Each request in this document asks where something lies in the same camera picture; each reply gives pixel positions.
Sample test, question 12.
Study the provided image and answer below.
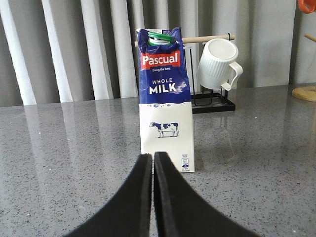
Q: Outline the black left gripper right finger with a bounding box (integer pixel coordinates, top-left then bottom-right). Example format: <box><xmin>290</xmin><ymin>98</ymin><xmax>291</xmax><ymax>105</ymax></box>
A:
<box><xmin>154</xmin><ymin>152</ymin><xmax>256</xmax><ymax>237</ymax></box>

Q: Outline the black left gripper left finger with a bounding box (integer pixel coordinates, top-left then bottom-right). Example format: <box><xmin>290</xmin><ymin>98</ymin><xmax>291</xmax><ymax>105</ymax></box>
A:
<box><xmin>67</xmin><ymin>154</ymin><xmax>152</xmax><ymax>237</ymax></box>

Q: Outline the Pascual whole milk carton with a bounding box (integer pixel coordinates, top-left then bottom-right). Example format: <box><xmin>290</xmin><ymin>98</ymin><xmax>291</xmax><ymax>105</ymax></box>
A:
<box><xmin>137</xmin><ymin>27</ymin><xmax>195</xmax><ymax>173</ymax></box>

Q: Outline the white ribbed mug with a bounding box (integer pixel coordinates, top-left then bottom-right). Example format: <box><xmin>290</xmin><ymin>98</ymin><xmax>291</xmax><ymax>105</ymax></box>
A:
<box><xmin>197</xmin><ymin>39</ymin><xmax>243</xmax><ymax>91</ymax></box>

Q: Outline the wooden mug tree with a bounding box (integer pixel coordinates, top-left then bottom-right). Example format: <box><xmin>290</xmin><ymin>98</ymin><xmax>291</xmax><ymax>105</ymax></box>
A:
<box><xmin>291</xmin><ymin>33</ymin><xmax>316</xmax><ymax>103</ymax></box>

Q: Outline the grey curtain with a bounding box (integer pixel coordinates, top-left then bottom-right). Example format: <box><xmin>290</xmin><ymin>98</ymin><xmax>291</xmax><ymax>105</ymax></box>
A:
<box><xmin>0</xmin><ymin>0</ymin><xmax>316</xmax><ymax>107</ymax></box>

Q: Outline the orange enamel mug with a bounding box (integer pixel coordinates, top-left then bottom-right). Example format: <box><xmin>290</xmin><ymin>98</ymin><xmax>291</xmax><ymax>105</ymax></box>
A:
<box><xmin>298</xmin><ymin>0</ymin><xmax>316</xmax><ymax>14</ymax></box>

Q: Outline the black wire mug rack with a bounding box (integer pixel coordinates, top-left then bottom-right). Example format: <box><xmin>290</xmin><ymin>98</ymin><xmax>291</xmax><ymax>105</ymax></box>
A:
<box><xmin>135</xmin><ymin>29</ymin><xmax>236</xmax><ymax>114</ymax></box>

